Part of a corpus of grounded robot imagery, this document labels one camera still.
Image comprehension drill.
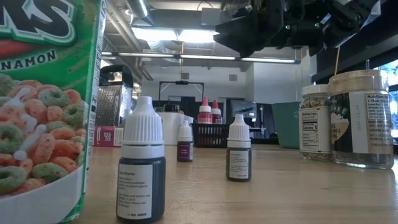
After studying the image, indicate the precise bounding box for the pink food colouring bottle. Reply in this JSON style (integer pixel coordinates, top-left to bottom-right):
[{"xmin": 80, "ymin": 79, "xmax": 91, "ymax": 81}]
[{"xmin": 198, "ymin": 95, "xmax": 213, "ymax": 124}]

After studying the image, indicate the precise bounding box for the red food colouring bottle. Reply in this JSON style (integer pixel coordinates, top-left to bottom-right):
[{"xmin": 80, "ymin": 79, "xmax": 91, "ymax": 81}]
[{"xmin": 211, "ymin": 99, "xmax": 223, "ymax": 124}]

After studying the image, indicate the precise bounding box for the black slotted plastic basket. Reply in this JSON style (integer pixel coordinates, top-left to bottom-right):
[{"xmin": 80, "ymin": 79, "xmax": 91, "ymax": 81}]
[{"xmin": 191, "ymin": 123, "xmax": 231, "ymax": 148}]

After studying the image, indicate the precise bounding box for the purple dropper bottle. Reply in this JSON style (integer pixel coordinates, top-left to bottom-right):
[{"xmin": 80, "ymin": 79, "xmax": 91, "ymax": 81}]
[{"xmin": 177, "ymin": 119, "xmax": 194, "ymax": 162}]

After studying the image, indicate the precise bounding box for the dark green dropper bottle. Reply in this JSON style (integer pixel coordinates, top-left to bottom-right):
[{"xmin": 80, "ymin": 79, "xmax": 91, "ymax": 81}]
[{"xmin": 225, "ymin": 113, "xmax": 252, "ymax": 182}]

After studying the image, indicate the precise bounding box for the teal plastic bin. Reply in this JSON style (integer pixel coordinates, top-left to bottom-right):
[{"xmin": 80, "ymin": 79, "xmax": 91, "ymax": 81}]
[{"xmin": 271, "ymin": 101, "xmax": 302, "ymax": 149}]

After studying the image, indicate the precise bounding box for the dark blue dropper bottle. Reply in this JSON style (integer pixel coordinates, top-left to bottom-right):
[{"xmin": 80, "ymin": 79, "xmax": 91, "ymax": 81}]
[{"xmin": 116, "ymin": 95, "xmax": 167, "ymax": 223}]

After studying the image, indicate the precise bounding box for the pink cereal box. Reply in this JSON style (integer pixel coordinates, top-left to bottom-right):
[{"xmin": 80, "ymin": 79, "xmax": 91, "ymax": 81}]
[{"xmin": 93, "ymin": 124, "xmax": 125, "ymax": 147}]

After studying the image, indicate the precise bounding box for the white-lidded seasoning jar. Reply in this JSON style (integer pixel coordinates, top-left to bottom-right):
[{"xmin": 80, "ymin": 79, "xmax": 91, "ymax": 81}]
[{"xmin": 298, "ymin": 83, "xmax": 332, "ymax": 162}]

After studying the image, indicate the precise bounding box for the tan-lidded seasoning jar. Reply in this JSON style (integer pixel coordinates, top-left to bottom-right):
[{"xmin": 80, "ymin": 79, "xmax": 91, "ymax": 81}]
[{"xmin": 328, "ymin": 68, "xmax": 395, "ymax": 170}]

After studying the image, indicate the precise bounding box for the black background machine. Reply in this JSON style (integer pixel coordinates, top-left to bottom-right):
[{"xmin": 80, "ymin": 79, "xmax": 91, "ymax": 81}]
[{"xmin": 230, "ymin": 98, "xmax": 269, "ymax": 144}]

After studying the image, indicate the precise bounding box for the long ceiling light bar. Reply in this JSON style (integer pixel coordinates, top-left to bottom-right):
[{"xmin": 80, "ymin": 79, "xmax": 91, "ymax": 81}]
[{"xmin": 101, "ymin": 51, "xmax": 302, "ymax": 65}]

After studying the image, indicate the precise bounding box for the metal box grater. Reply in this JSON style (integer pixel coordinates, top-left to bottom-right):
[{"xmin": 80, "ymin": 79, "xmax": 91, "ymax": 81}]
[{"xmin": 95, "ymin": 64, "xmax": 135, "ymax": 127}]

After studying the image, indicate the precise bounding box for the green Apple Jacks box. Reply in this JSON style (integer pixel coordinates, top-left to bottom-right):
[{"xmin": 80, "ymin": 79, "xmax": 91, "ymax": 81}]
[{"xmin": 0, "ymin": 0, "xmax": 106, "ymax": 224}]

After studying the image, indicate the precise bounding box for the black frame stand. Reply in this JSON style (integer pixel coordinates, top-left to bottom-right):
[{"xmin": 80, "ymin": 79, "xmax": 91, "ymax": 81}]
[{"xmin": 158, "ymin": 80, "xmax": 205, "ymax": 108}]

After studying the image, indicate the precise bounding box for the silver spiral duct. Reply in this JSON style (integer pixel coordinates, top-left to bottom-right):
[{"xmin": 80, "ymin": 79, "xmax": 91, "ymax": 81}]
[{"xmin": 126, "ymin": 0, "xmax": 150, "ymax": 19}]

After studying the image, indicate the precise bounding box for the yellow hanging cord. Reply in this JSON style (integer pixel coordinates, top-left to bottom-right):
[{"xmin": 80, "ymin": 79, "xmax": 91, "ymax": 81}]
[{"xmin": 334, "ymin": 46, "xmax": 342, "ymax": 75}]

